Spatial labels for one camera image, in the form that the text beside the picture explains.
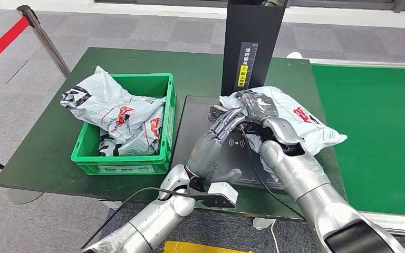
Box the grey round floor plate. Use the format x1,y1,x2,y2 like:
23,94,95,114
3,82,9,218
6,188,45,205

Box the white crate label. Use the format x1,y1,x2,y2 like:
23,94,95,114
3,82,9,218
98,164,156,174

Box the black scanner column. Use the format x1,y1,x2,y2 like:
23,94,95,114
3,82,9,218
220,0,289,98

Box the white table foot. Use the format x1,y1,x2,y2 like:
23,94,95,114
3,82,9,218
252,217,276,230
99,199,123,210

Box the green conveyor belt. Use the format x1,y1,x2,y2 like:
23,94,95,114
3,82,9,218
311,65,405,218

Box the red barrier belt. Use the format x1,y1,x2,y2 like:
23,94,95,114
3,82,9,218
0,16,31,75

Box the silver conveyor edge rail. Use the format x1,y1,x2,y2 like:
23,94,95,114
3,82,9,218
308,59,405,69

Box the black scanner base plate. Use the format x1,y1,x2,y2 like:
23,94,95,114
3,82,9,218
171,96,288,193

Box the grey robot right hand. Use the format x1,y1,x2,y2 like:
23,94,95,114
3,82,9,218
235,90,280,123

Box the green plastic crate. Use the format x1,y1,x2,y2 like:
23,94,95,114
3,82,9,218
71,73,177,176

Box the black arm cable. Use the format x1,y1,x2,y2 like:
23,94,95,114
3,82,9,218
239,125,306,221
80,187,205,249

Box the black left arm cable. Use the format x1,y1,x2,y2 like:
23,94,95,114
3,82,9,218
80,187,205,249

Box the aluminium conveyor frame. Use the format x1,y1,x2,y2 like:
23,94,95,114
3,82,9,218
360,211,405,247

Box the silver stanchion post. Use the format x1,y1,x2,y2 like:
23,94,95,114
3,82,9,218
16,5,71,78

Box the grey poly mailer parcel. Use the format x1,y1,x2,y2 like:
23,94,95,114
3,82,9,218
219,85,348,182
98,104,165,157
60,66,167,137

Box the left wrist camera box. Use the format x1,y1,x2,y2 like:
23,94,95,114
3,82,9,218
194,182,239,209

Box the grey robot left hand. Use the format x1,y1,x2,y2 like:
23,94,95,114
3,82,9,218
185,106,247,186

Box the white cable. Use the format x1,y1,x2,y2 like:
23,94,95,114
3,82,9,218
269,220,280,253

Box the ruler label with yellow patch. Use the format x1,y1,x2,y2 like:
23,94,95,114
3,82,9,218
237,42,259,88

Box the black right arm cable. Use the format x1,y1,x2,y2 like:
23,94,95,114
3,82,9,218
239,125,306,221

